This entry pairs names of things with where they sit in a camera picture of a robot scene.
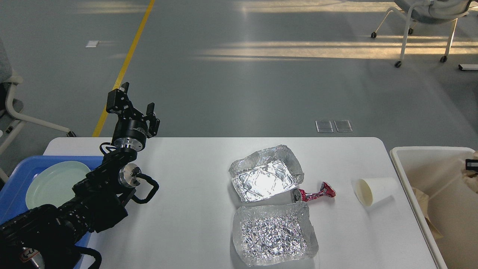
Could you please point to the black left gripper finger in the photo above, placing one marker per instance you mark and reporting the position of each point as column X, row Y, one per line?
column 150, row 115
column 119, row 103

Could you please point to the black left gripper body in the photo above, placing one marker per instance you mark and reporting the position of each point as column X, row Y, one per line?
column 132, row 131

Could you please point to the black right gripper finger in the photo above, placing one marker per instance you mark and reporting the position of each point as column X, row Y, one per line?
column 471, row 165

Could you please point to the brown paper bag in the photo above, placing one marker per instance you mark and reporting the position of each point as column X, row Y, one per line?
column 423, row 201

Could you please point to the light green plate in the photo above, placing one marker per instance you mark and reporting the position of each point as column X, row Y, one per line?
column 55, row 184

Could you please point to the white paper cup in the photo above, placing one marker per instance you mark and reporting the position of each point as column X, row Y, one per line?
column 370, row 191

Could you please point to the brown paper ball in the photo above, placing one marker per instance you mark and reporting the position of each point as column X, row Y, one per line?
column 470, row 178

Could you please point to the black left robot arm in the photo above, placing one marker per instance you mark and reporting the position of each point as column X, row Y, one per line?
column 108, row 188

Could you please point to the white plastic bin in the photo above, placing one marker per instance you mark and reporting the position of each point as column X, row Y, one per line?
column 437, row 171

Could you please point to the white bar on floor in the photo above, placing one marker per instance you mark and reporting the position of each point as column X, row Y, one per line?
column 468, row 67

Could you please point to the white chair at left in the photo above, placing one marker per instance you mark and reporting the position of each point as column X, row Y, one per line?
column 10, row 107

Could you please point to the upper aluminium foil tray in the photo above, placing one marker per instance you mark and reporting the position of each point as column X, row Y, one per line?
column 266, row 173

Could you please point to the aluminium foil tray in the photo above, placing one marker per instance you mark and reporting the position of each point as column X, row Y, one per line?
column 272, row 234
column 266, row 173

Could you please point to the blue plastic tray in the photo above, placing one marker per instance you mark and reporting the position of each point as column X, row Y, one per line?
column 15, row 186

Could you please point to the white office chair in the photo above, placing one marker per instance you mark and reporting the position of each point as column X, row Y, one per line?
column 433, row 12

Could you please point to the crushed red soda can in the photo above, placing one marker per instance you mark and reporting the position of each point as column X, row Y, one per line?
column 325, row 190

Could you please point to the lower aluminium foil tray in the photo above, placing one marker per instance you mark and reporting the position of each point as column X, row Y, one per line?
column 272, row 234

